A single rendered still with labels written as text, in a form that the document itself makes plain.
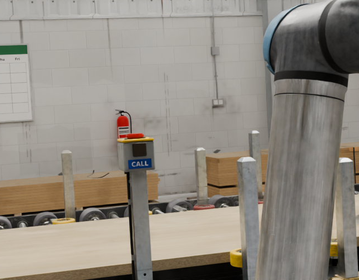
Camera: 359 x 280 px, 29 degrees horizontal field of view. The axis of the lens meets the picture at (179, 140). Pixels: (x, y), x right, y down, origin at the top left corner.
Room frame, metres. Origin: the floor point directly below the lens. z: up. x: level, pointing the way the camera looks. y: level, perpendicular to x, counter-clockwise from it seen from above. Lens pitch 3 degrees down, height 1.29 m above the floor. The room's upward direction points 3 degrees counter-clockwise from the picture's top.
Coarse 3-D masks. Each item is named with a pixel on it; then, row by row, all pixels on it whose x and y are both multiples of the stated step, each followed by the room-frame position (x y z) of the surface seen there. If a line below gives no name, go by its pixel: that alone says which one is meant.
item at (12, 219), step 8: (184, 200) 3.24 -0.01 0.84; (192, 200) 3.24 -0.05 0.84; (208, 200) 3.26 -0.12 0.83; (104, 208) 3.13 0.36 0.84; (112, 208) 3.14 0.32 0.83; (120, 208) 3.15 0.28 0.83; (160, 208) 3.20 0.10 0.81; (16, 216) 3.04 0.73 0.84; (24, 216) 3.04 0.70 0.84; (32, 216) 3.05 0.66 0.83; (56, 216) 3.07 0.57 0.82; (120, 216) 3.15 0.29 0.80; (32, 224) 3.05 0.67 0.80
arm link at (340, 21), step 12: (348, 0) 1.02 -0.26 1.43; (336, 12) 1.01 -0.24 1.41; (348, 12) 1.00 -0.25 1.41; (336, 24) 1.01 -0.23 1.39; (348, 24) 0.99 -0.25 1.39; (336, 36) 1.00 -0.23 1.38; (348, 36) 0.99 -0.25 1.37; (336, 48) 1.01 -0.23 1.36; (348, 48) 1.00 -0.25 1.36; (336, 60) 1.02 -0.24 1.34; (348, 60) 1.01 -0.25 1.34
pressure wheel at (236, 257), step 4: (240, 248) 1.80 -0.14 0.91; (232, 252) 1.75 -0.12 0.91; (236, 252) 1.75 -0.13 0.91; (240, 252) 1.77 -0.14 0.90; (232, 256) 1.75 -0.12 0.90; (236, 256) 1.74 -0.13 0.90; (240, 256) 1.73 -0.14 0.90; (232, 260) 1.75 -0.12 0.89; (236, 260) 1.74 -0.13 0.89; (240, 260) 1.73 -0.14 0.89; (232, 264) 1.75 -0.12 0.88; (236, 264) 1.74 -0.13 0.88; (240, 264) 1.73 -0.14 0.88
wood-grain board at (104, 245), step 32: (64, 224) 2.37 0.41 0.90; (96, 224) 2.33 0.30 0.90; (128, 224) 2.30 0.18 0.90; (160, 224) 2.26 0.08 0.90; (192, 224) 2.23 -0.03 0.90; (224, 224) 2.20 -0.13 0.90; (0, 256) 1.90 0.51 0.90; (32, 256) 1.88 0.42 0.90; (64, 256) 1.85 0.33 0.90; (96, 256) 1.83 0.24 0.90; (128, 256) 1.81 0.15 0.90; (160, 256) 1.79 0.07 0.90; (192, 256) 1.77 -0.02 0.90; (224, 256) 1.79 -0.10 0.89
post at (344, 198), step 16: (352, 176) 1.67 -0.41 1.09; (336, 192) 1.68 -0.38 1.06; (352, 192) 1.67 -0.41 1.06; (336, 208) 1.69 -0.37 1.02; (352, 208) 1.67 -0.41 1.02; (336, 224) 1.69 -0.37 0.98; (352, 224) 1.67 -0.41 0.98; (352, 240) 1.67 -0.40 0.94; (352, 256) 1.67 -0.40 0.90; (352, 272) 1.67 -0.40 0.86
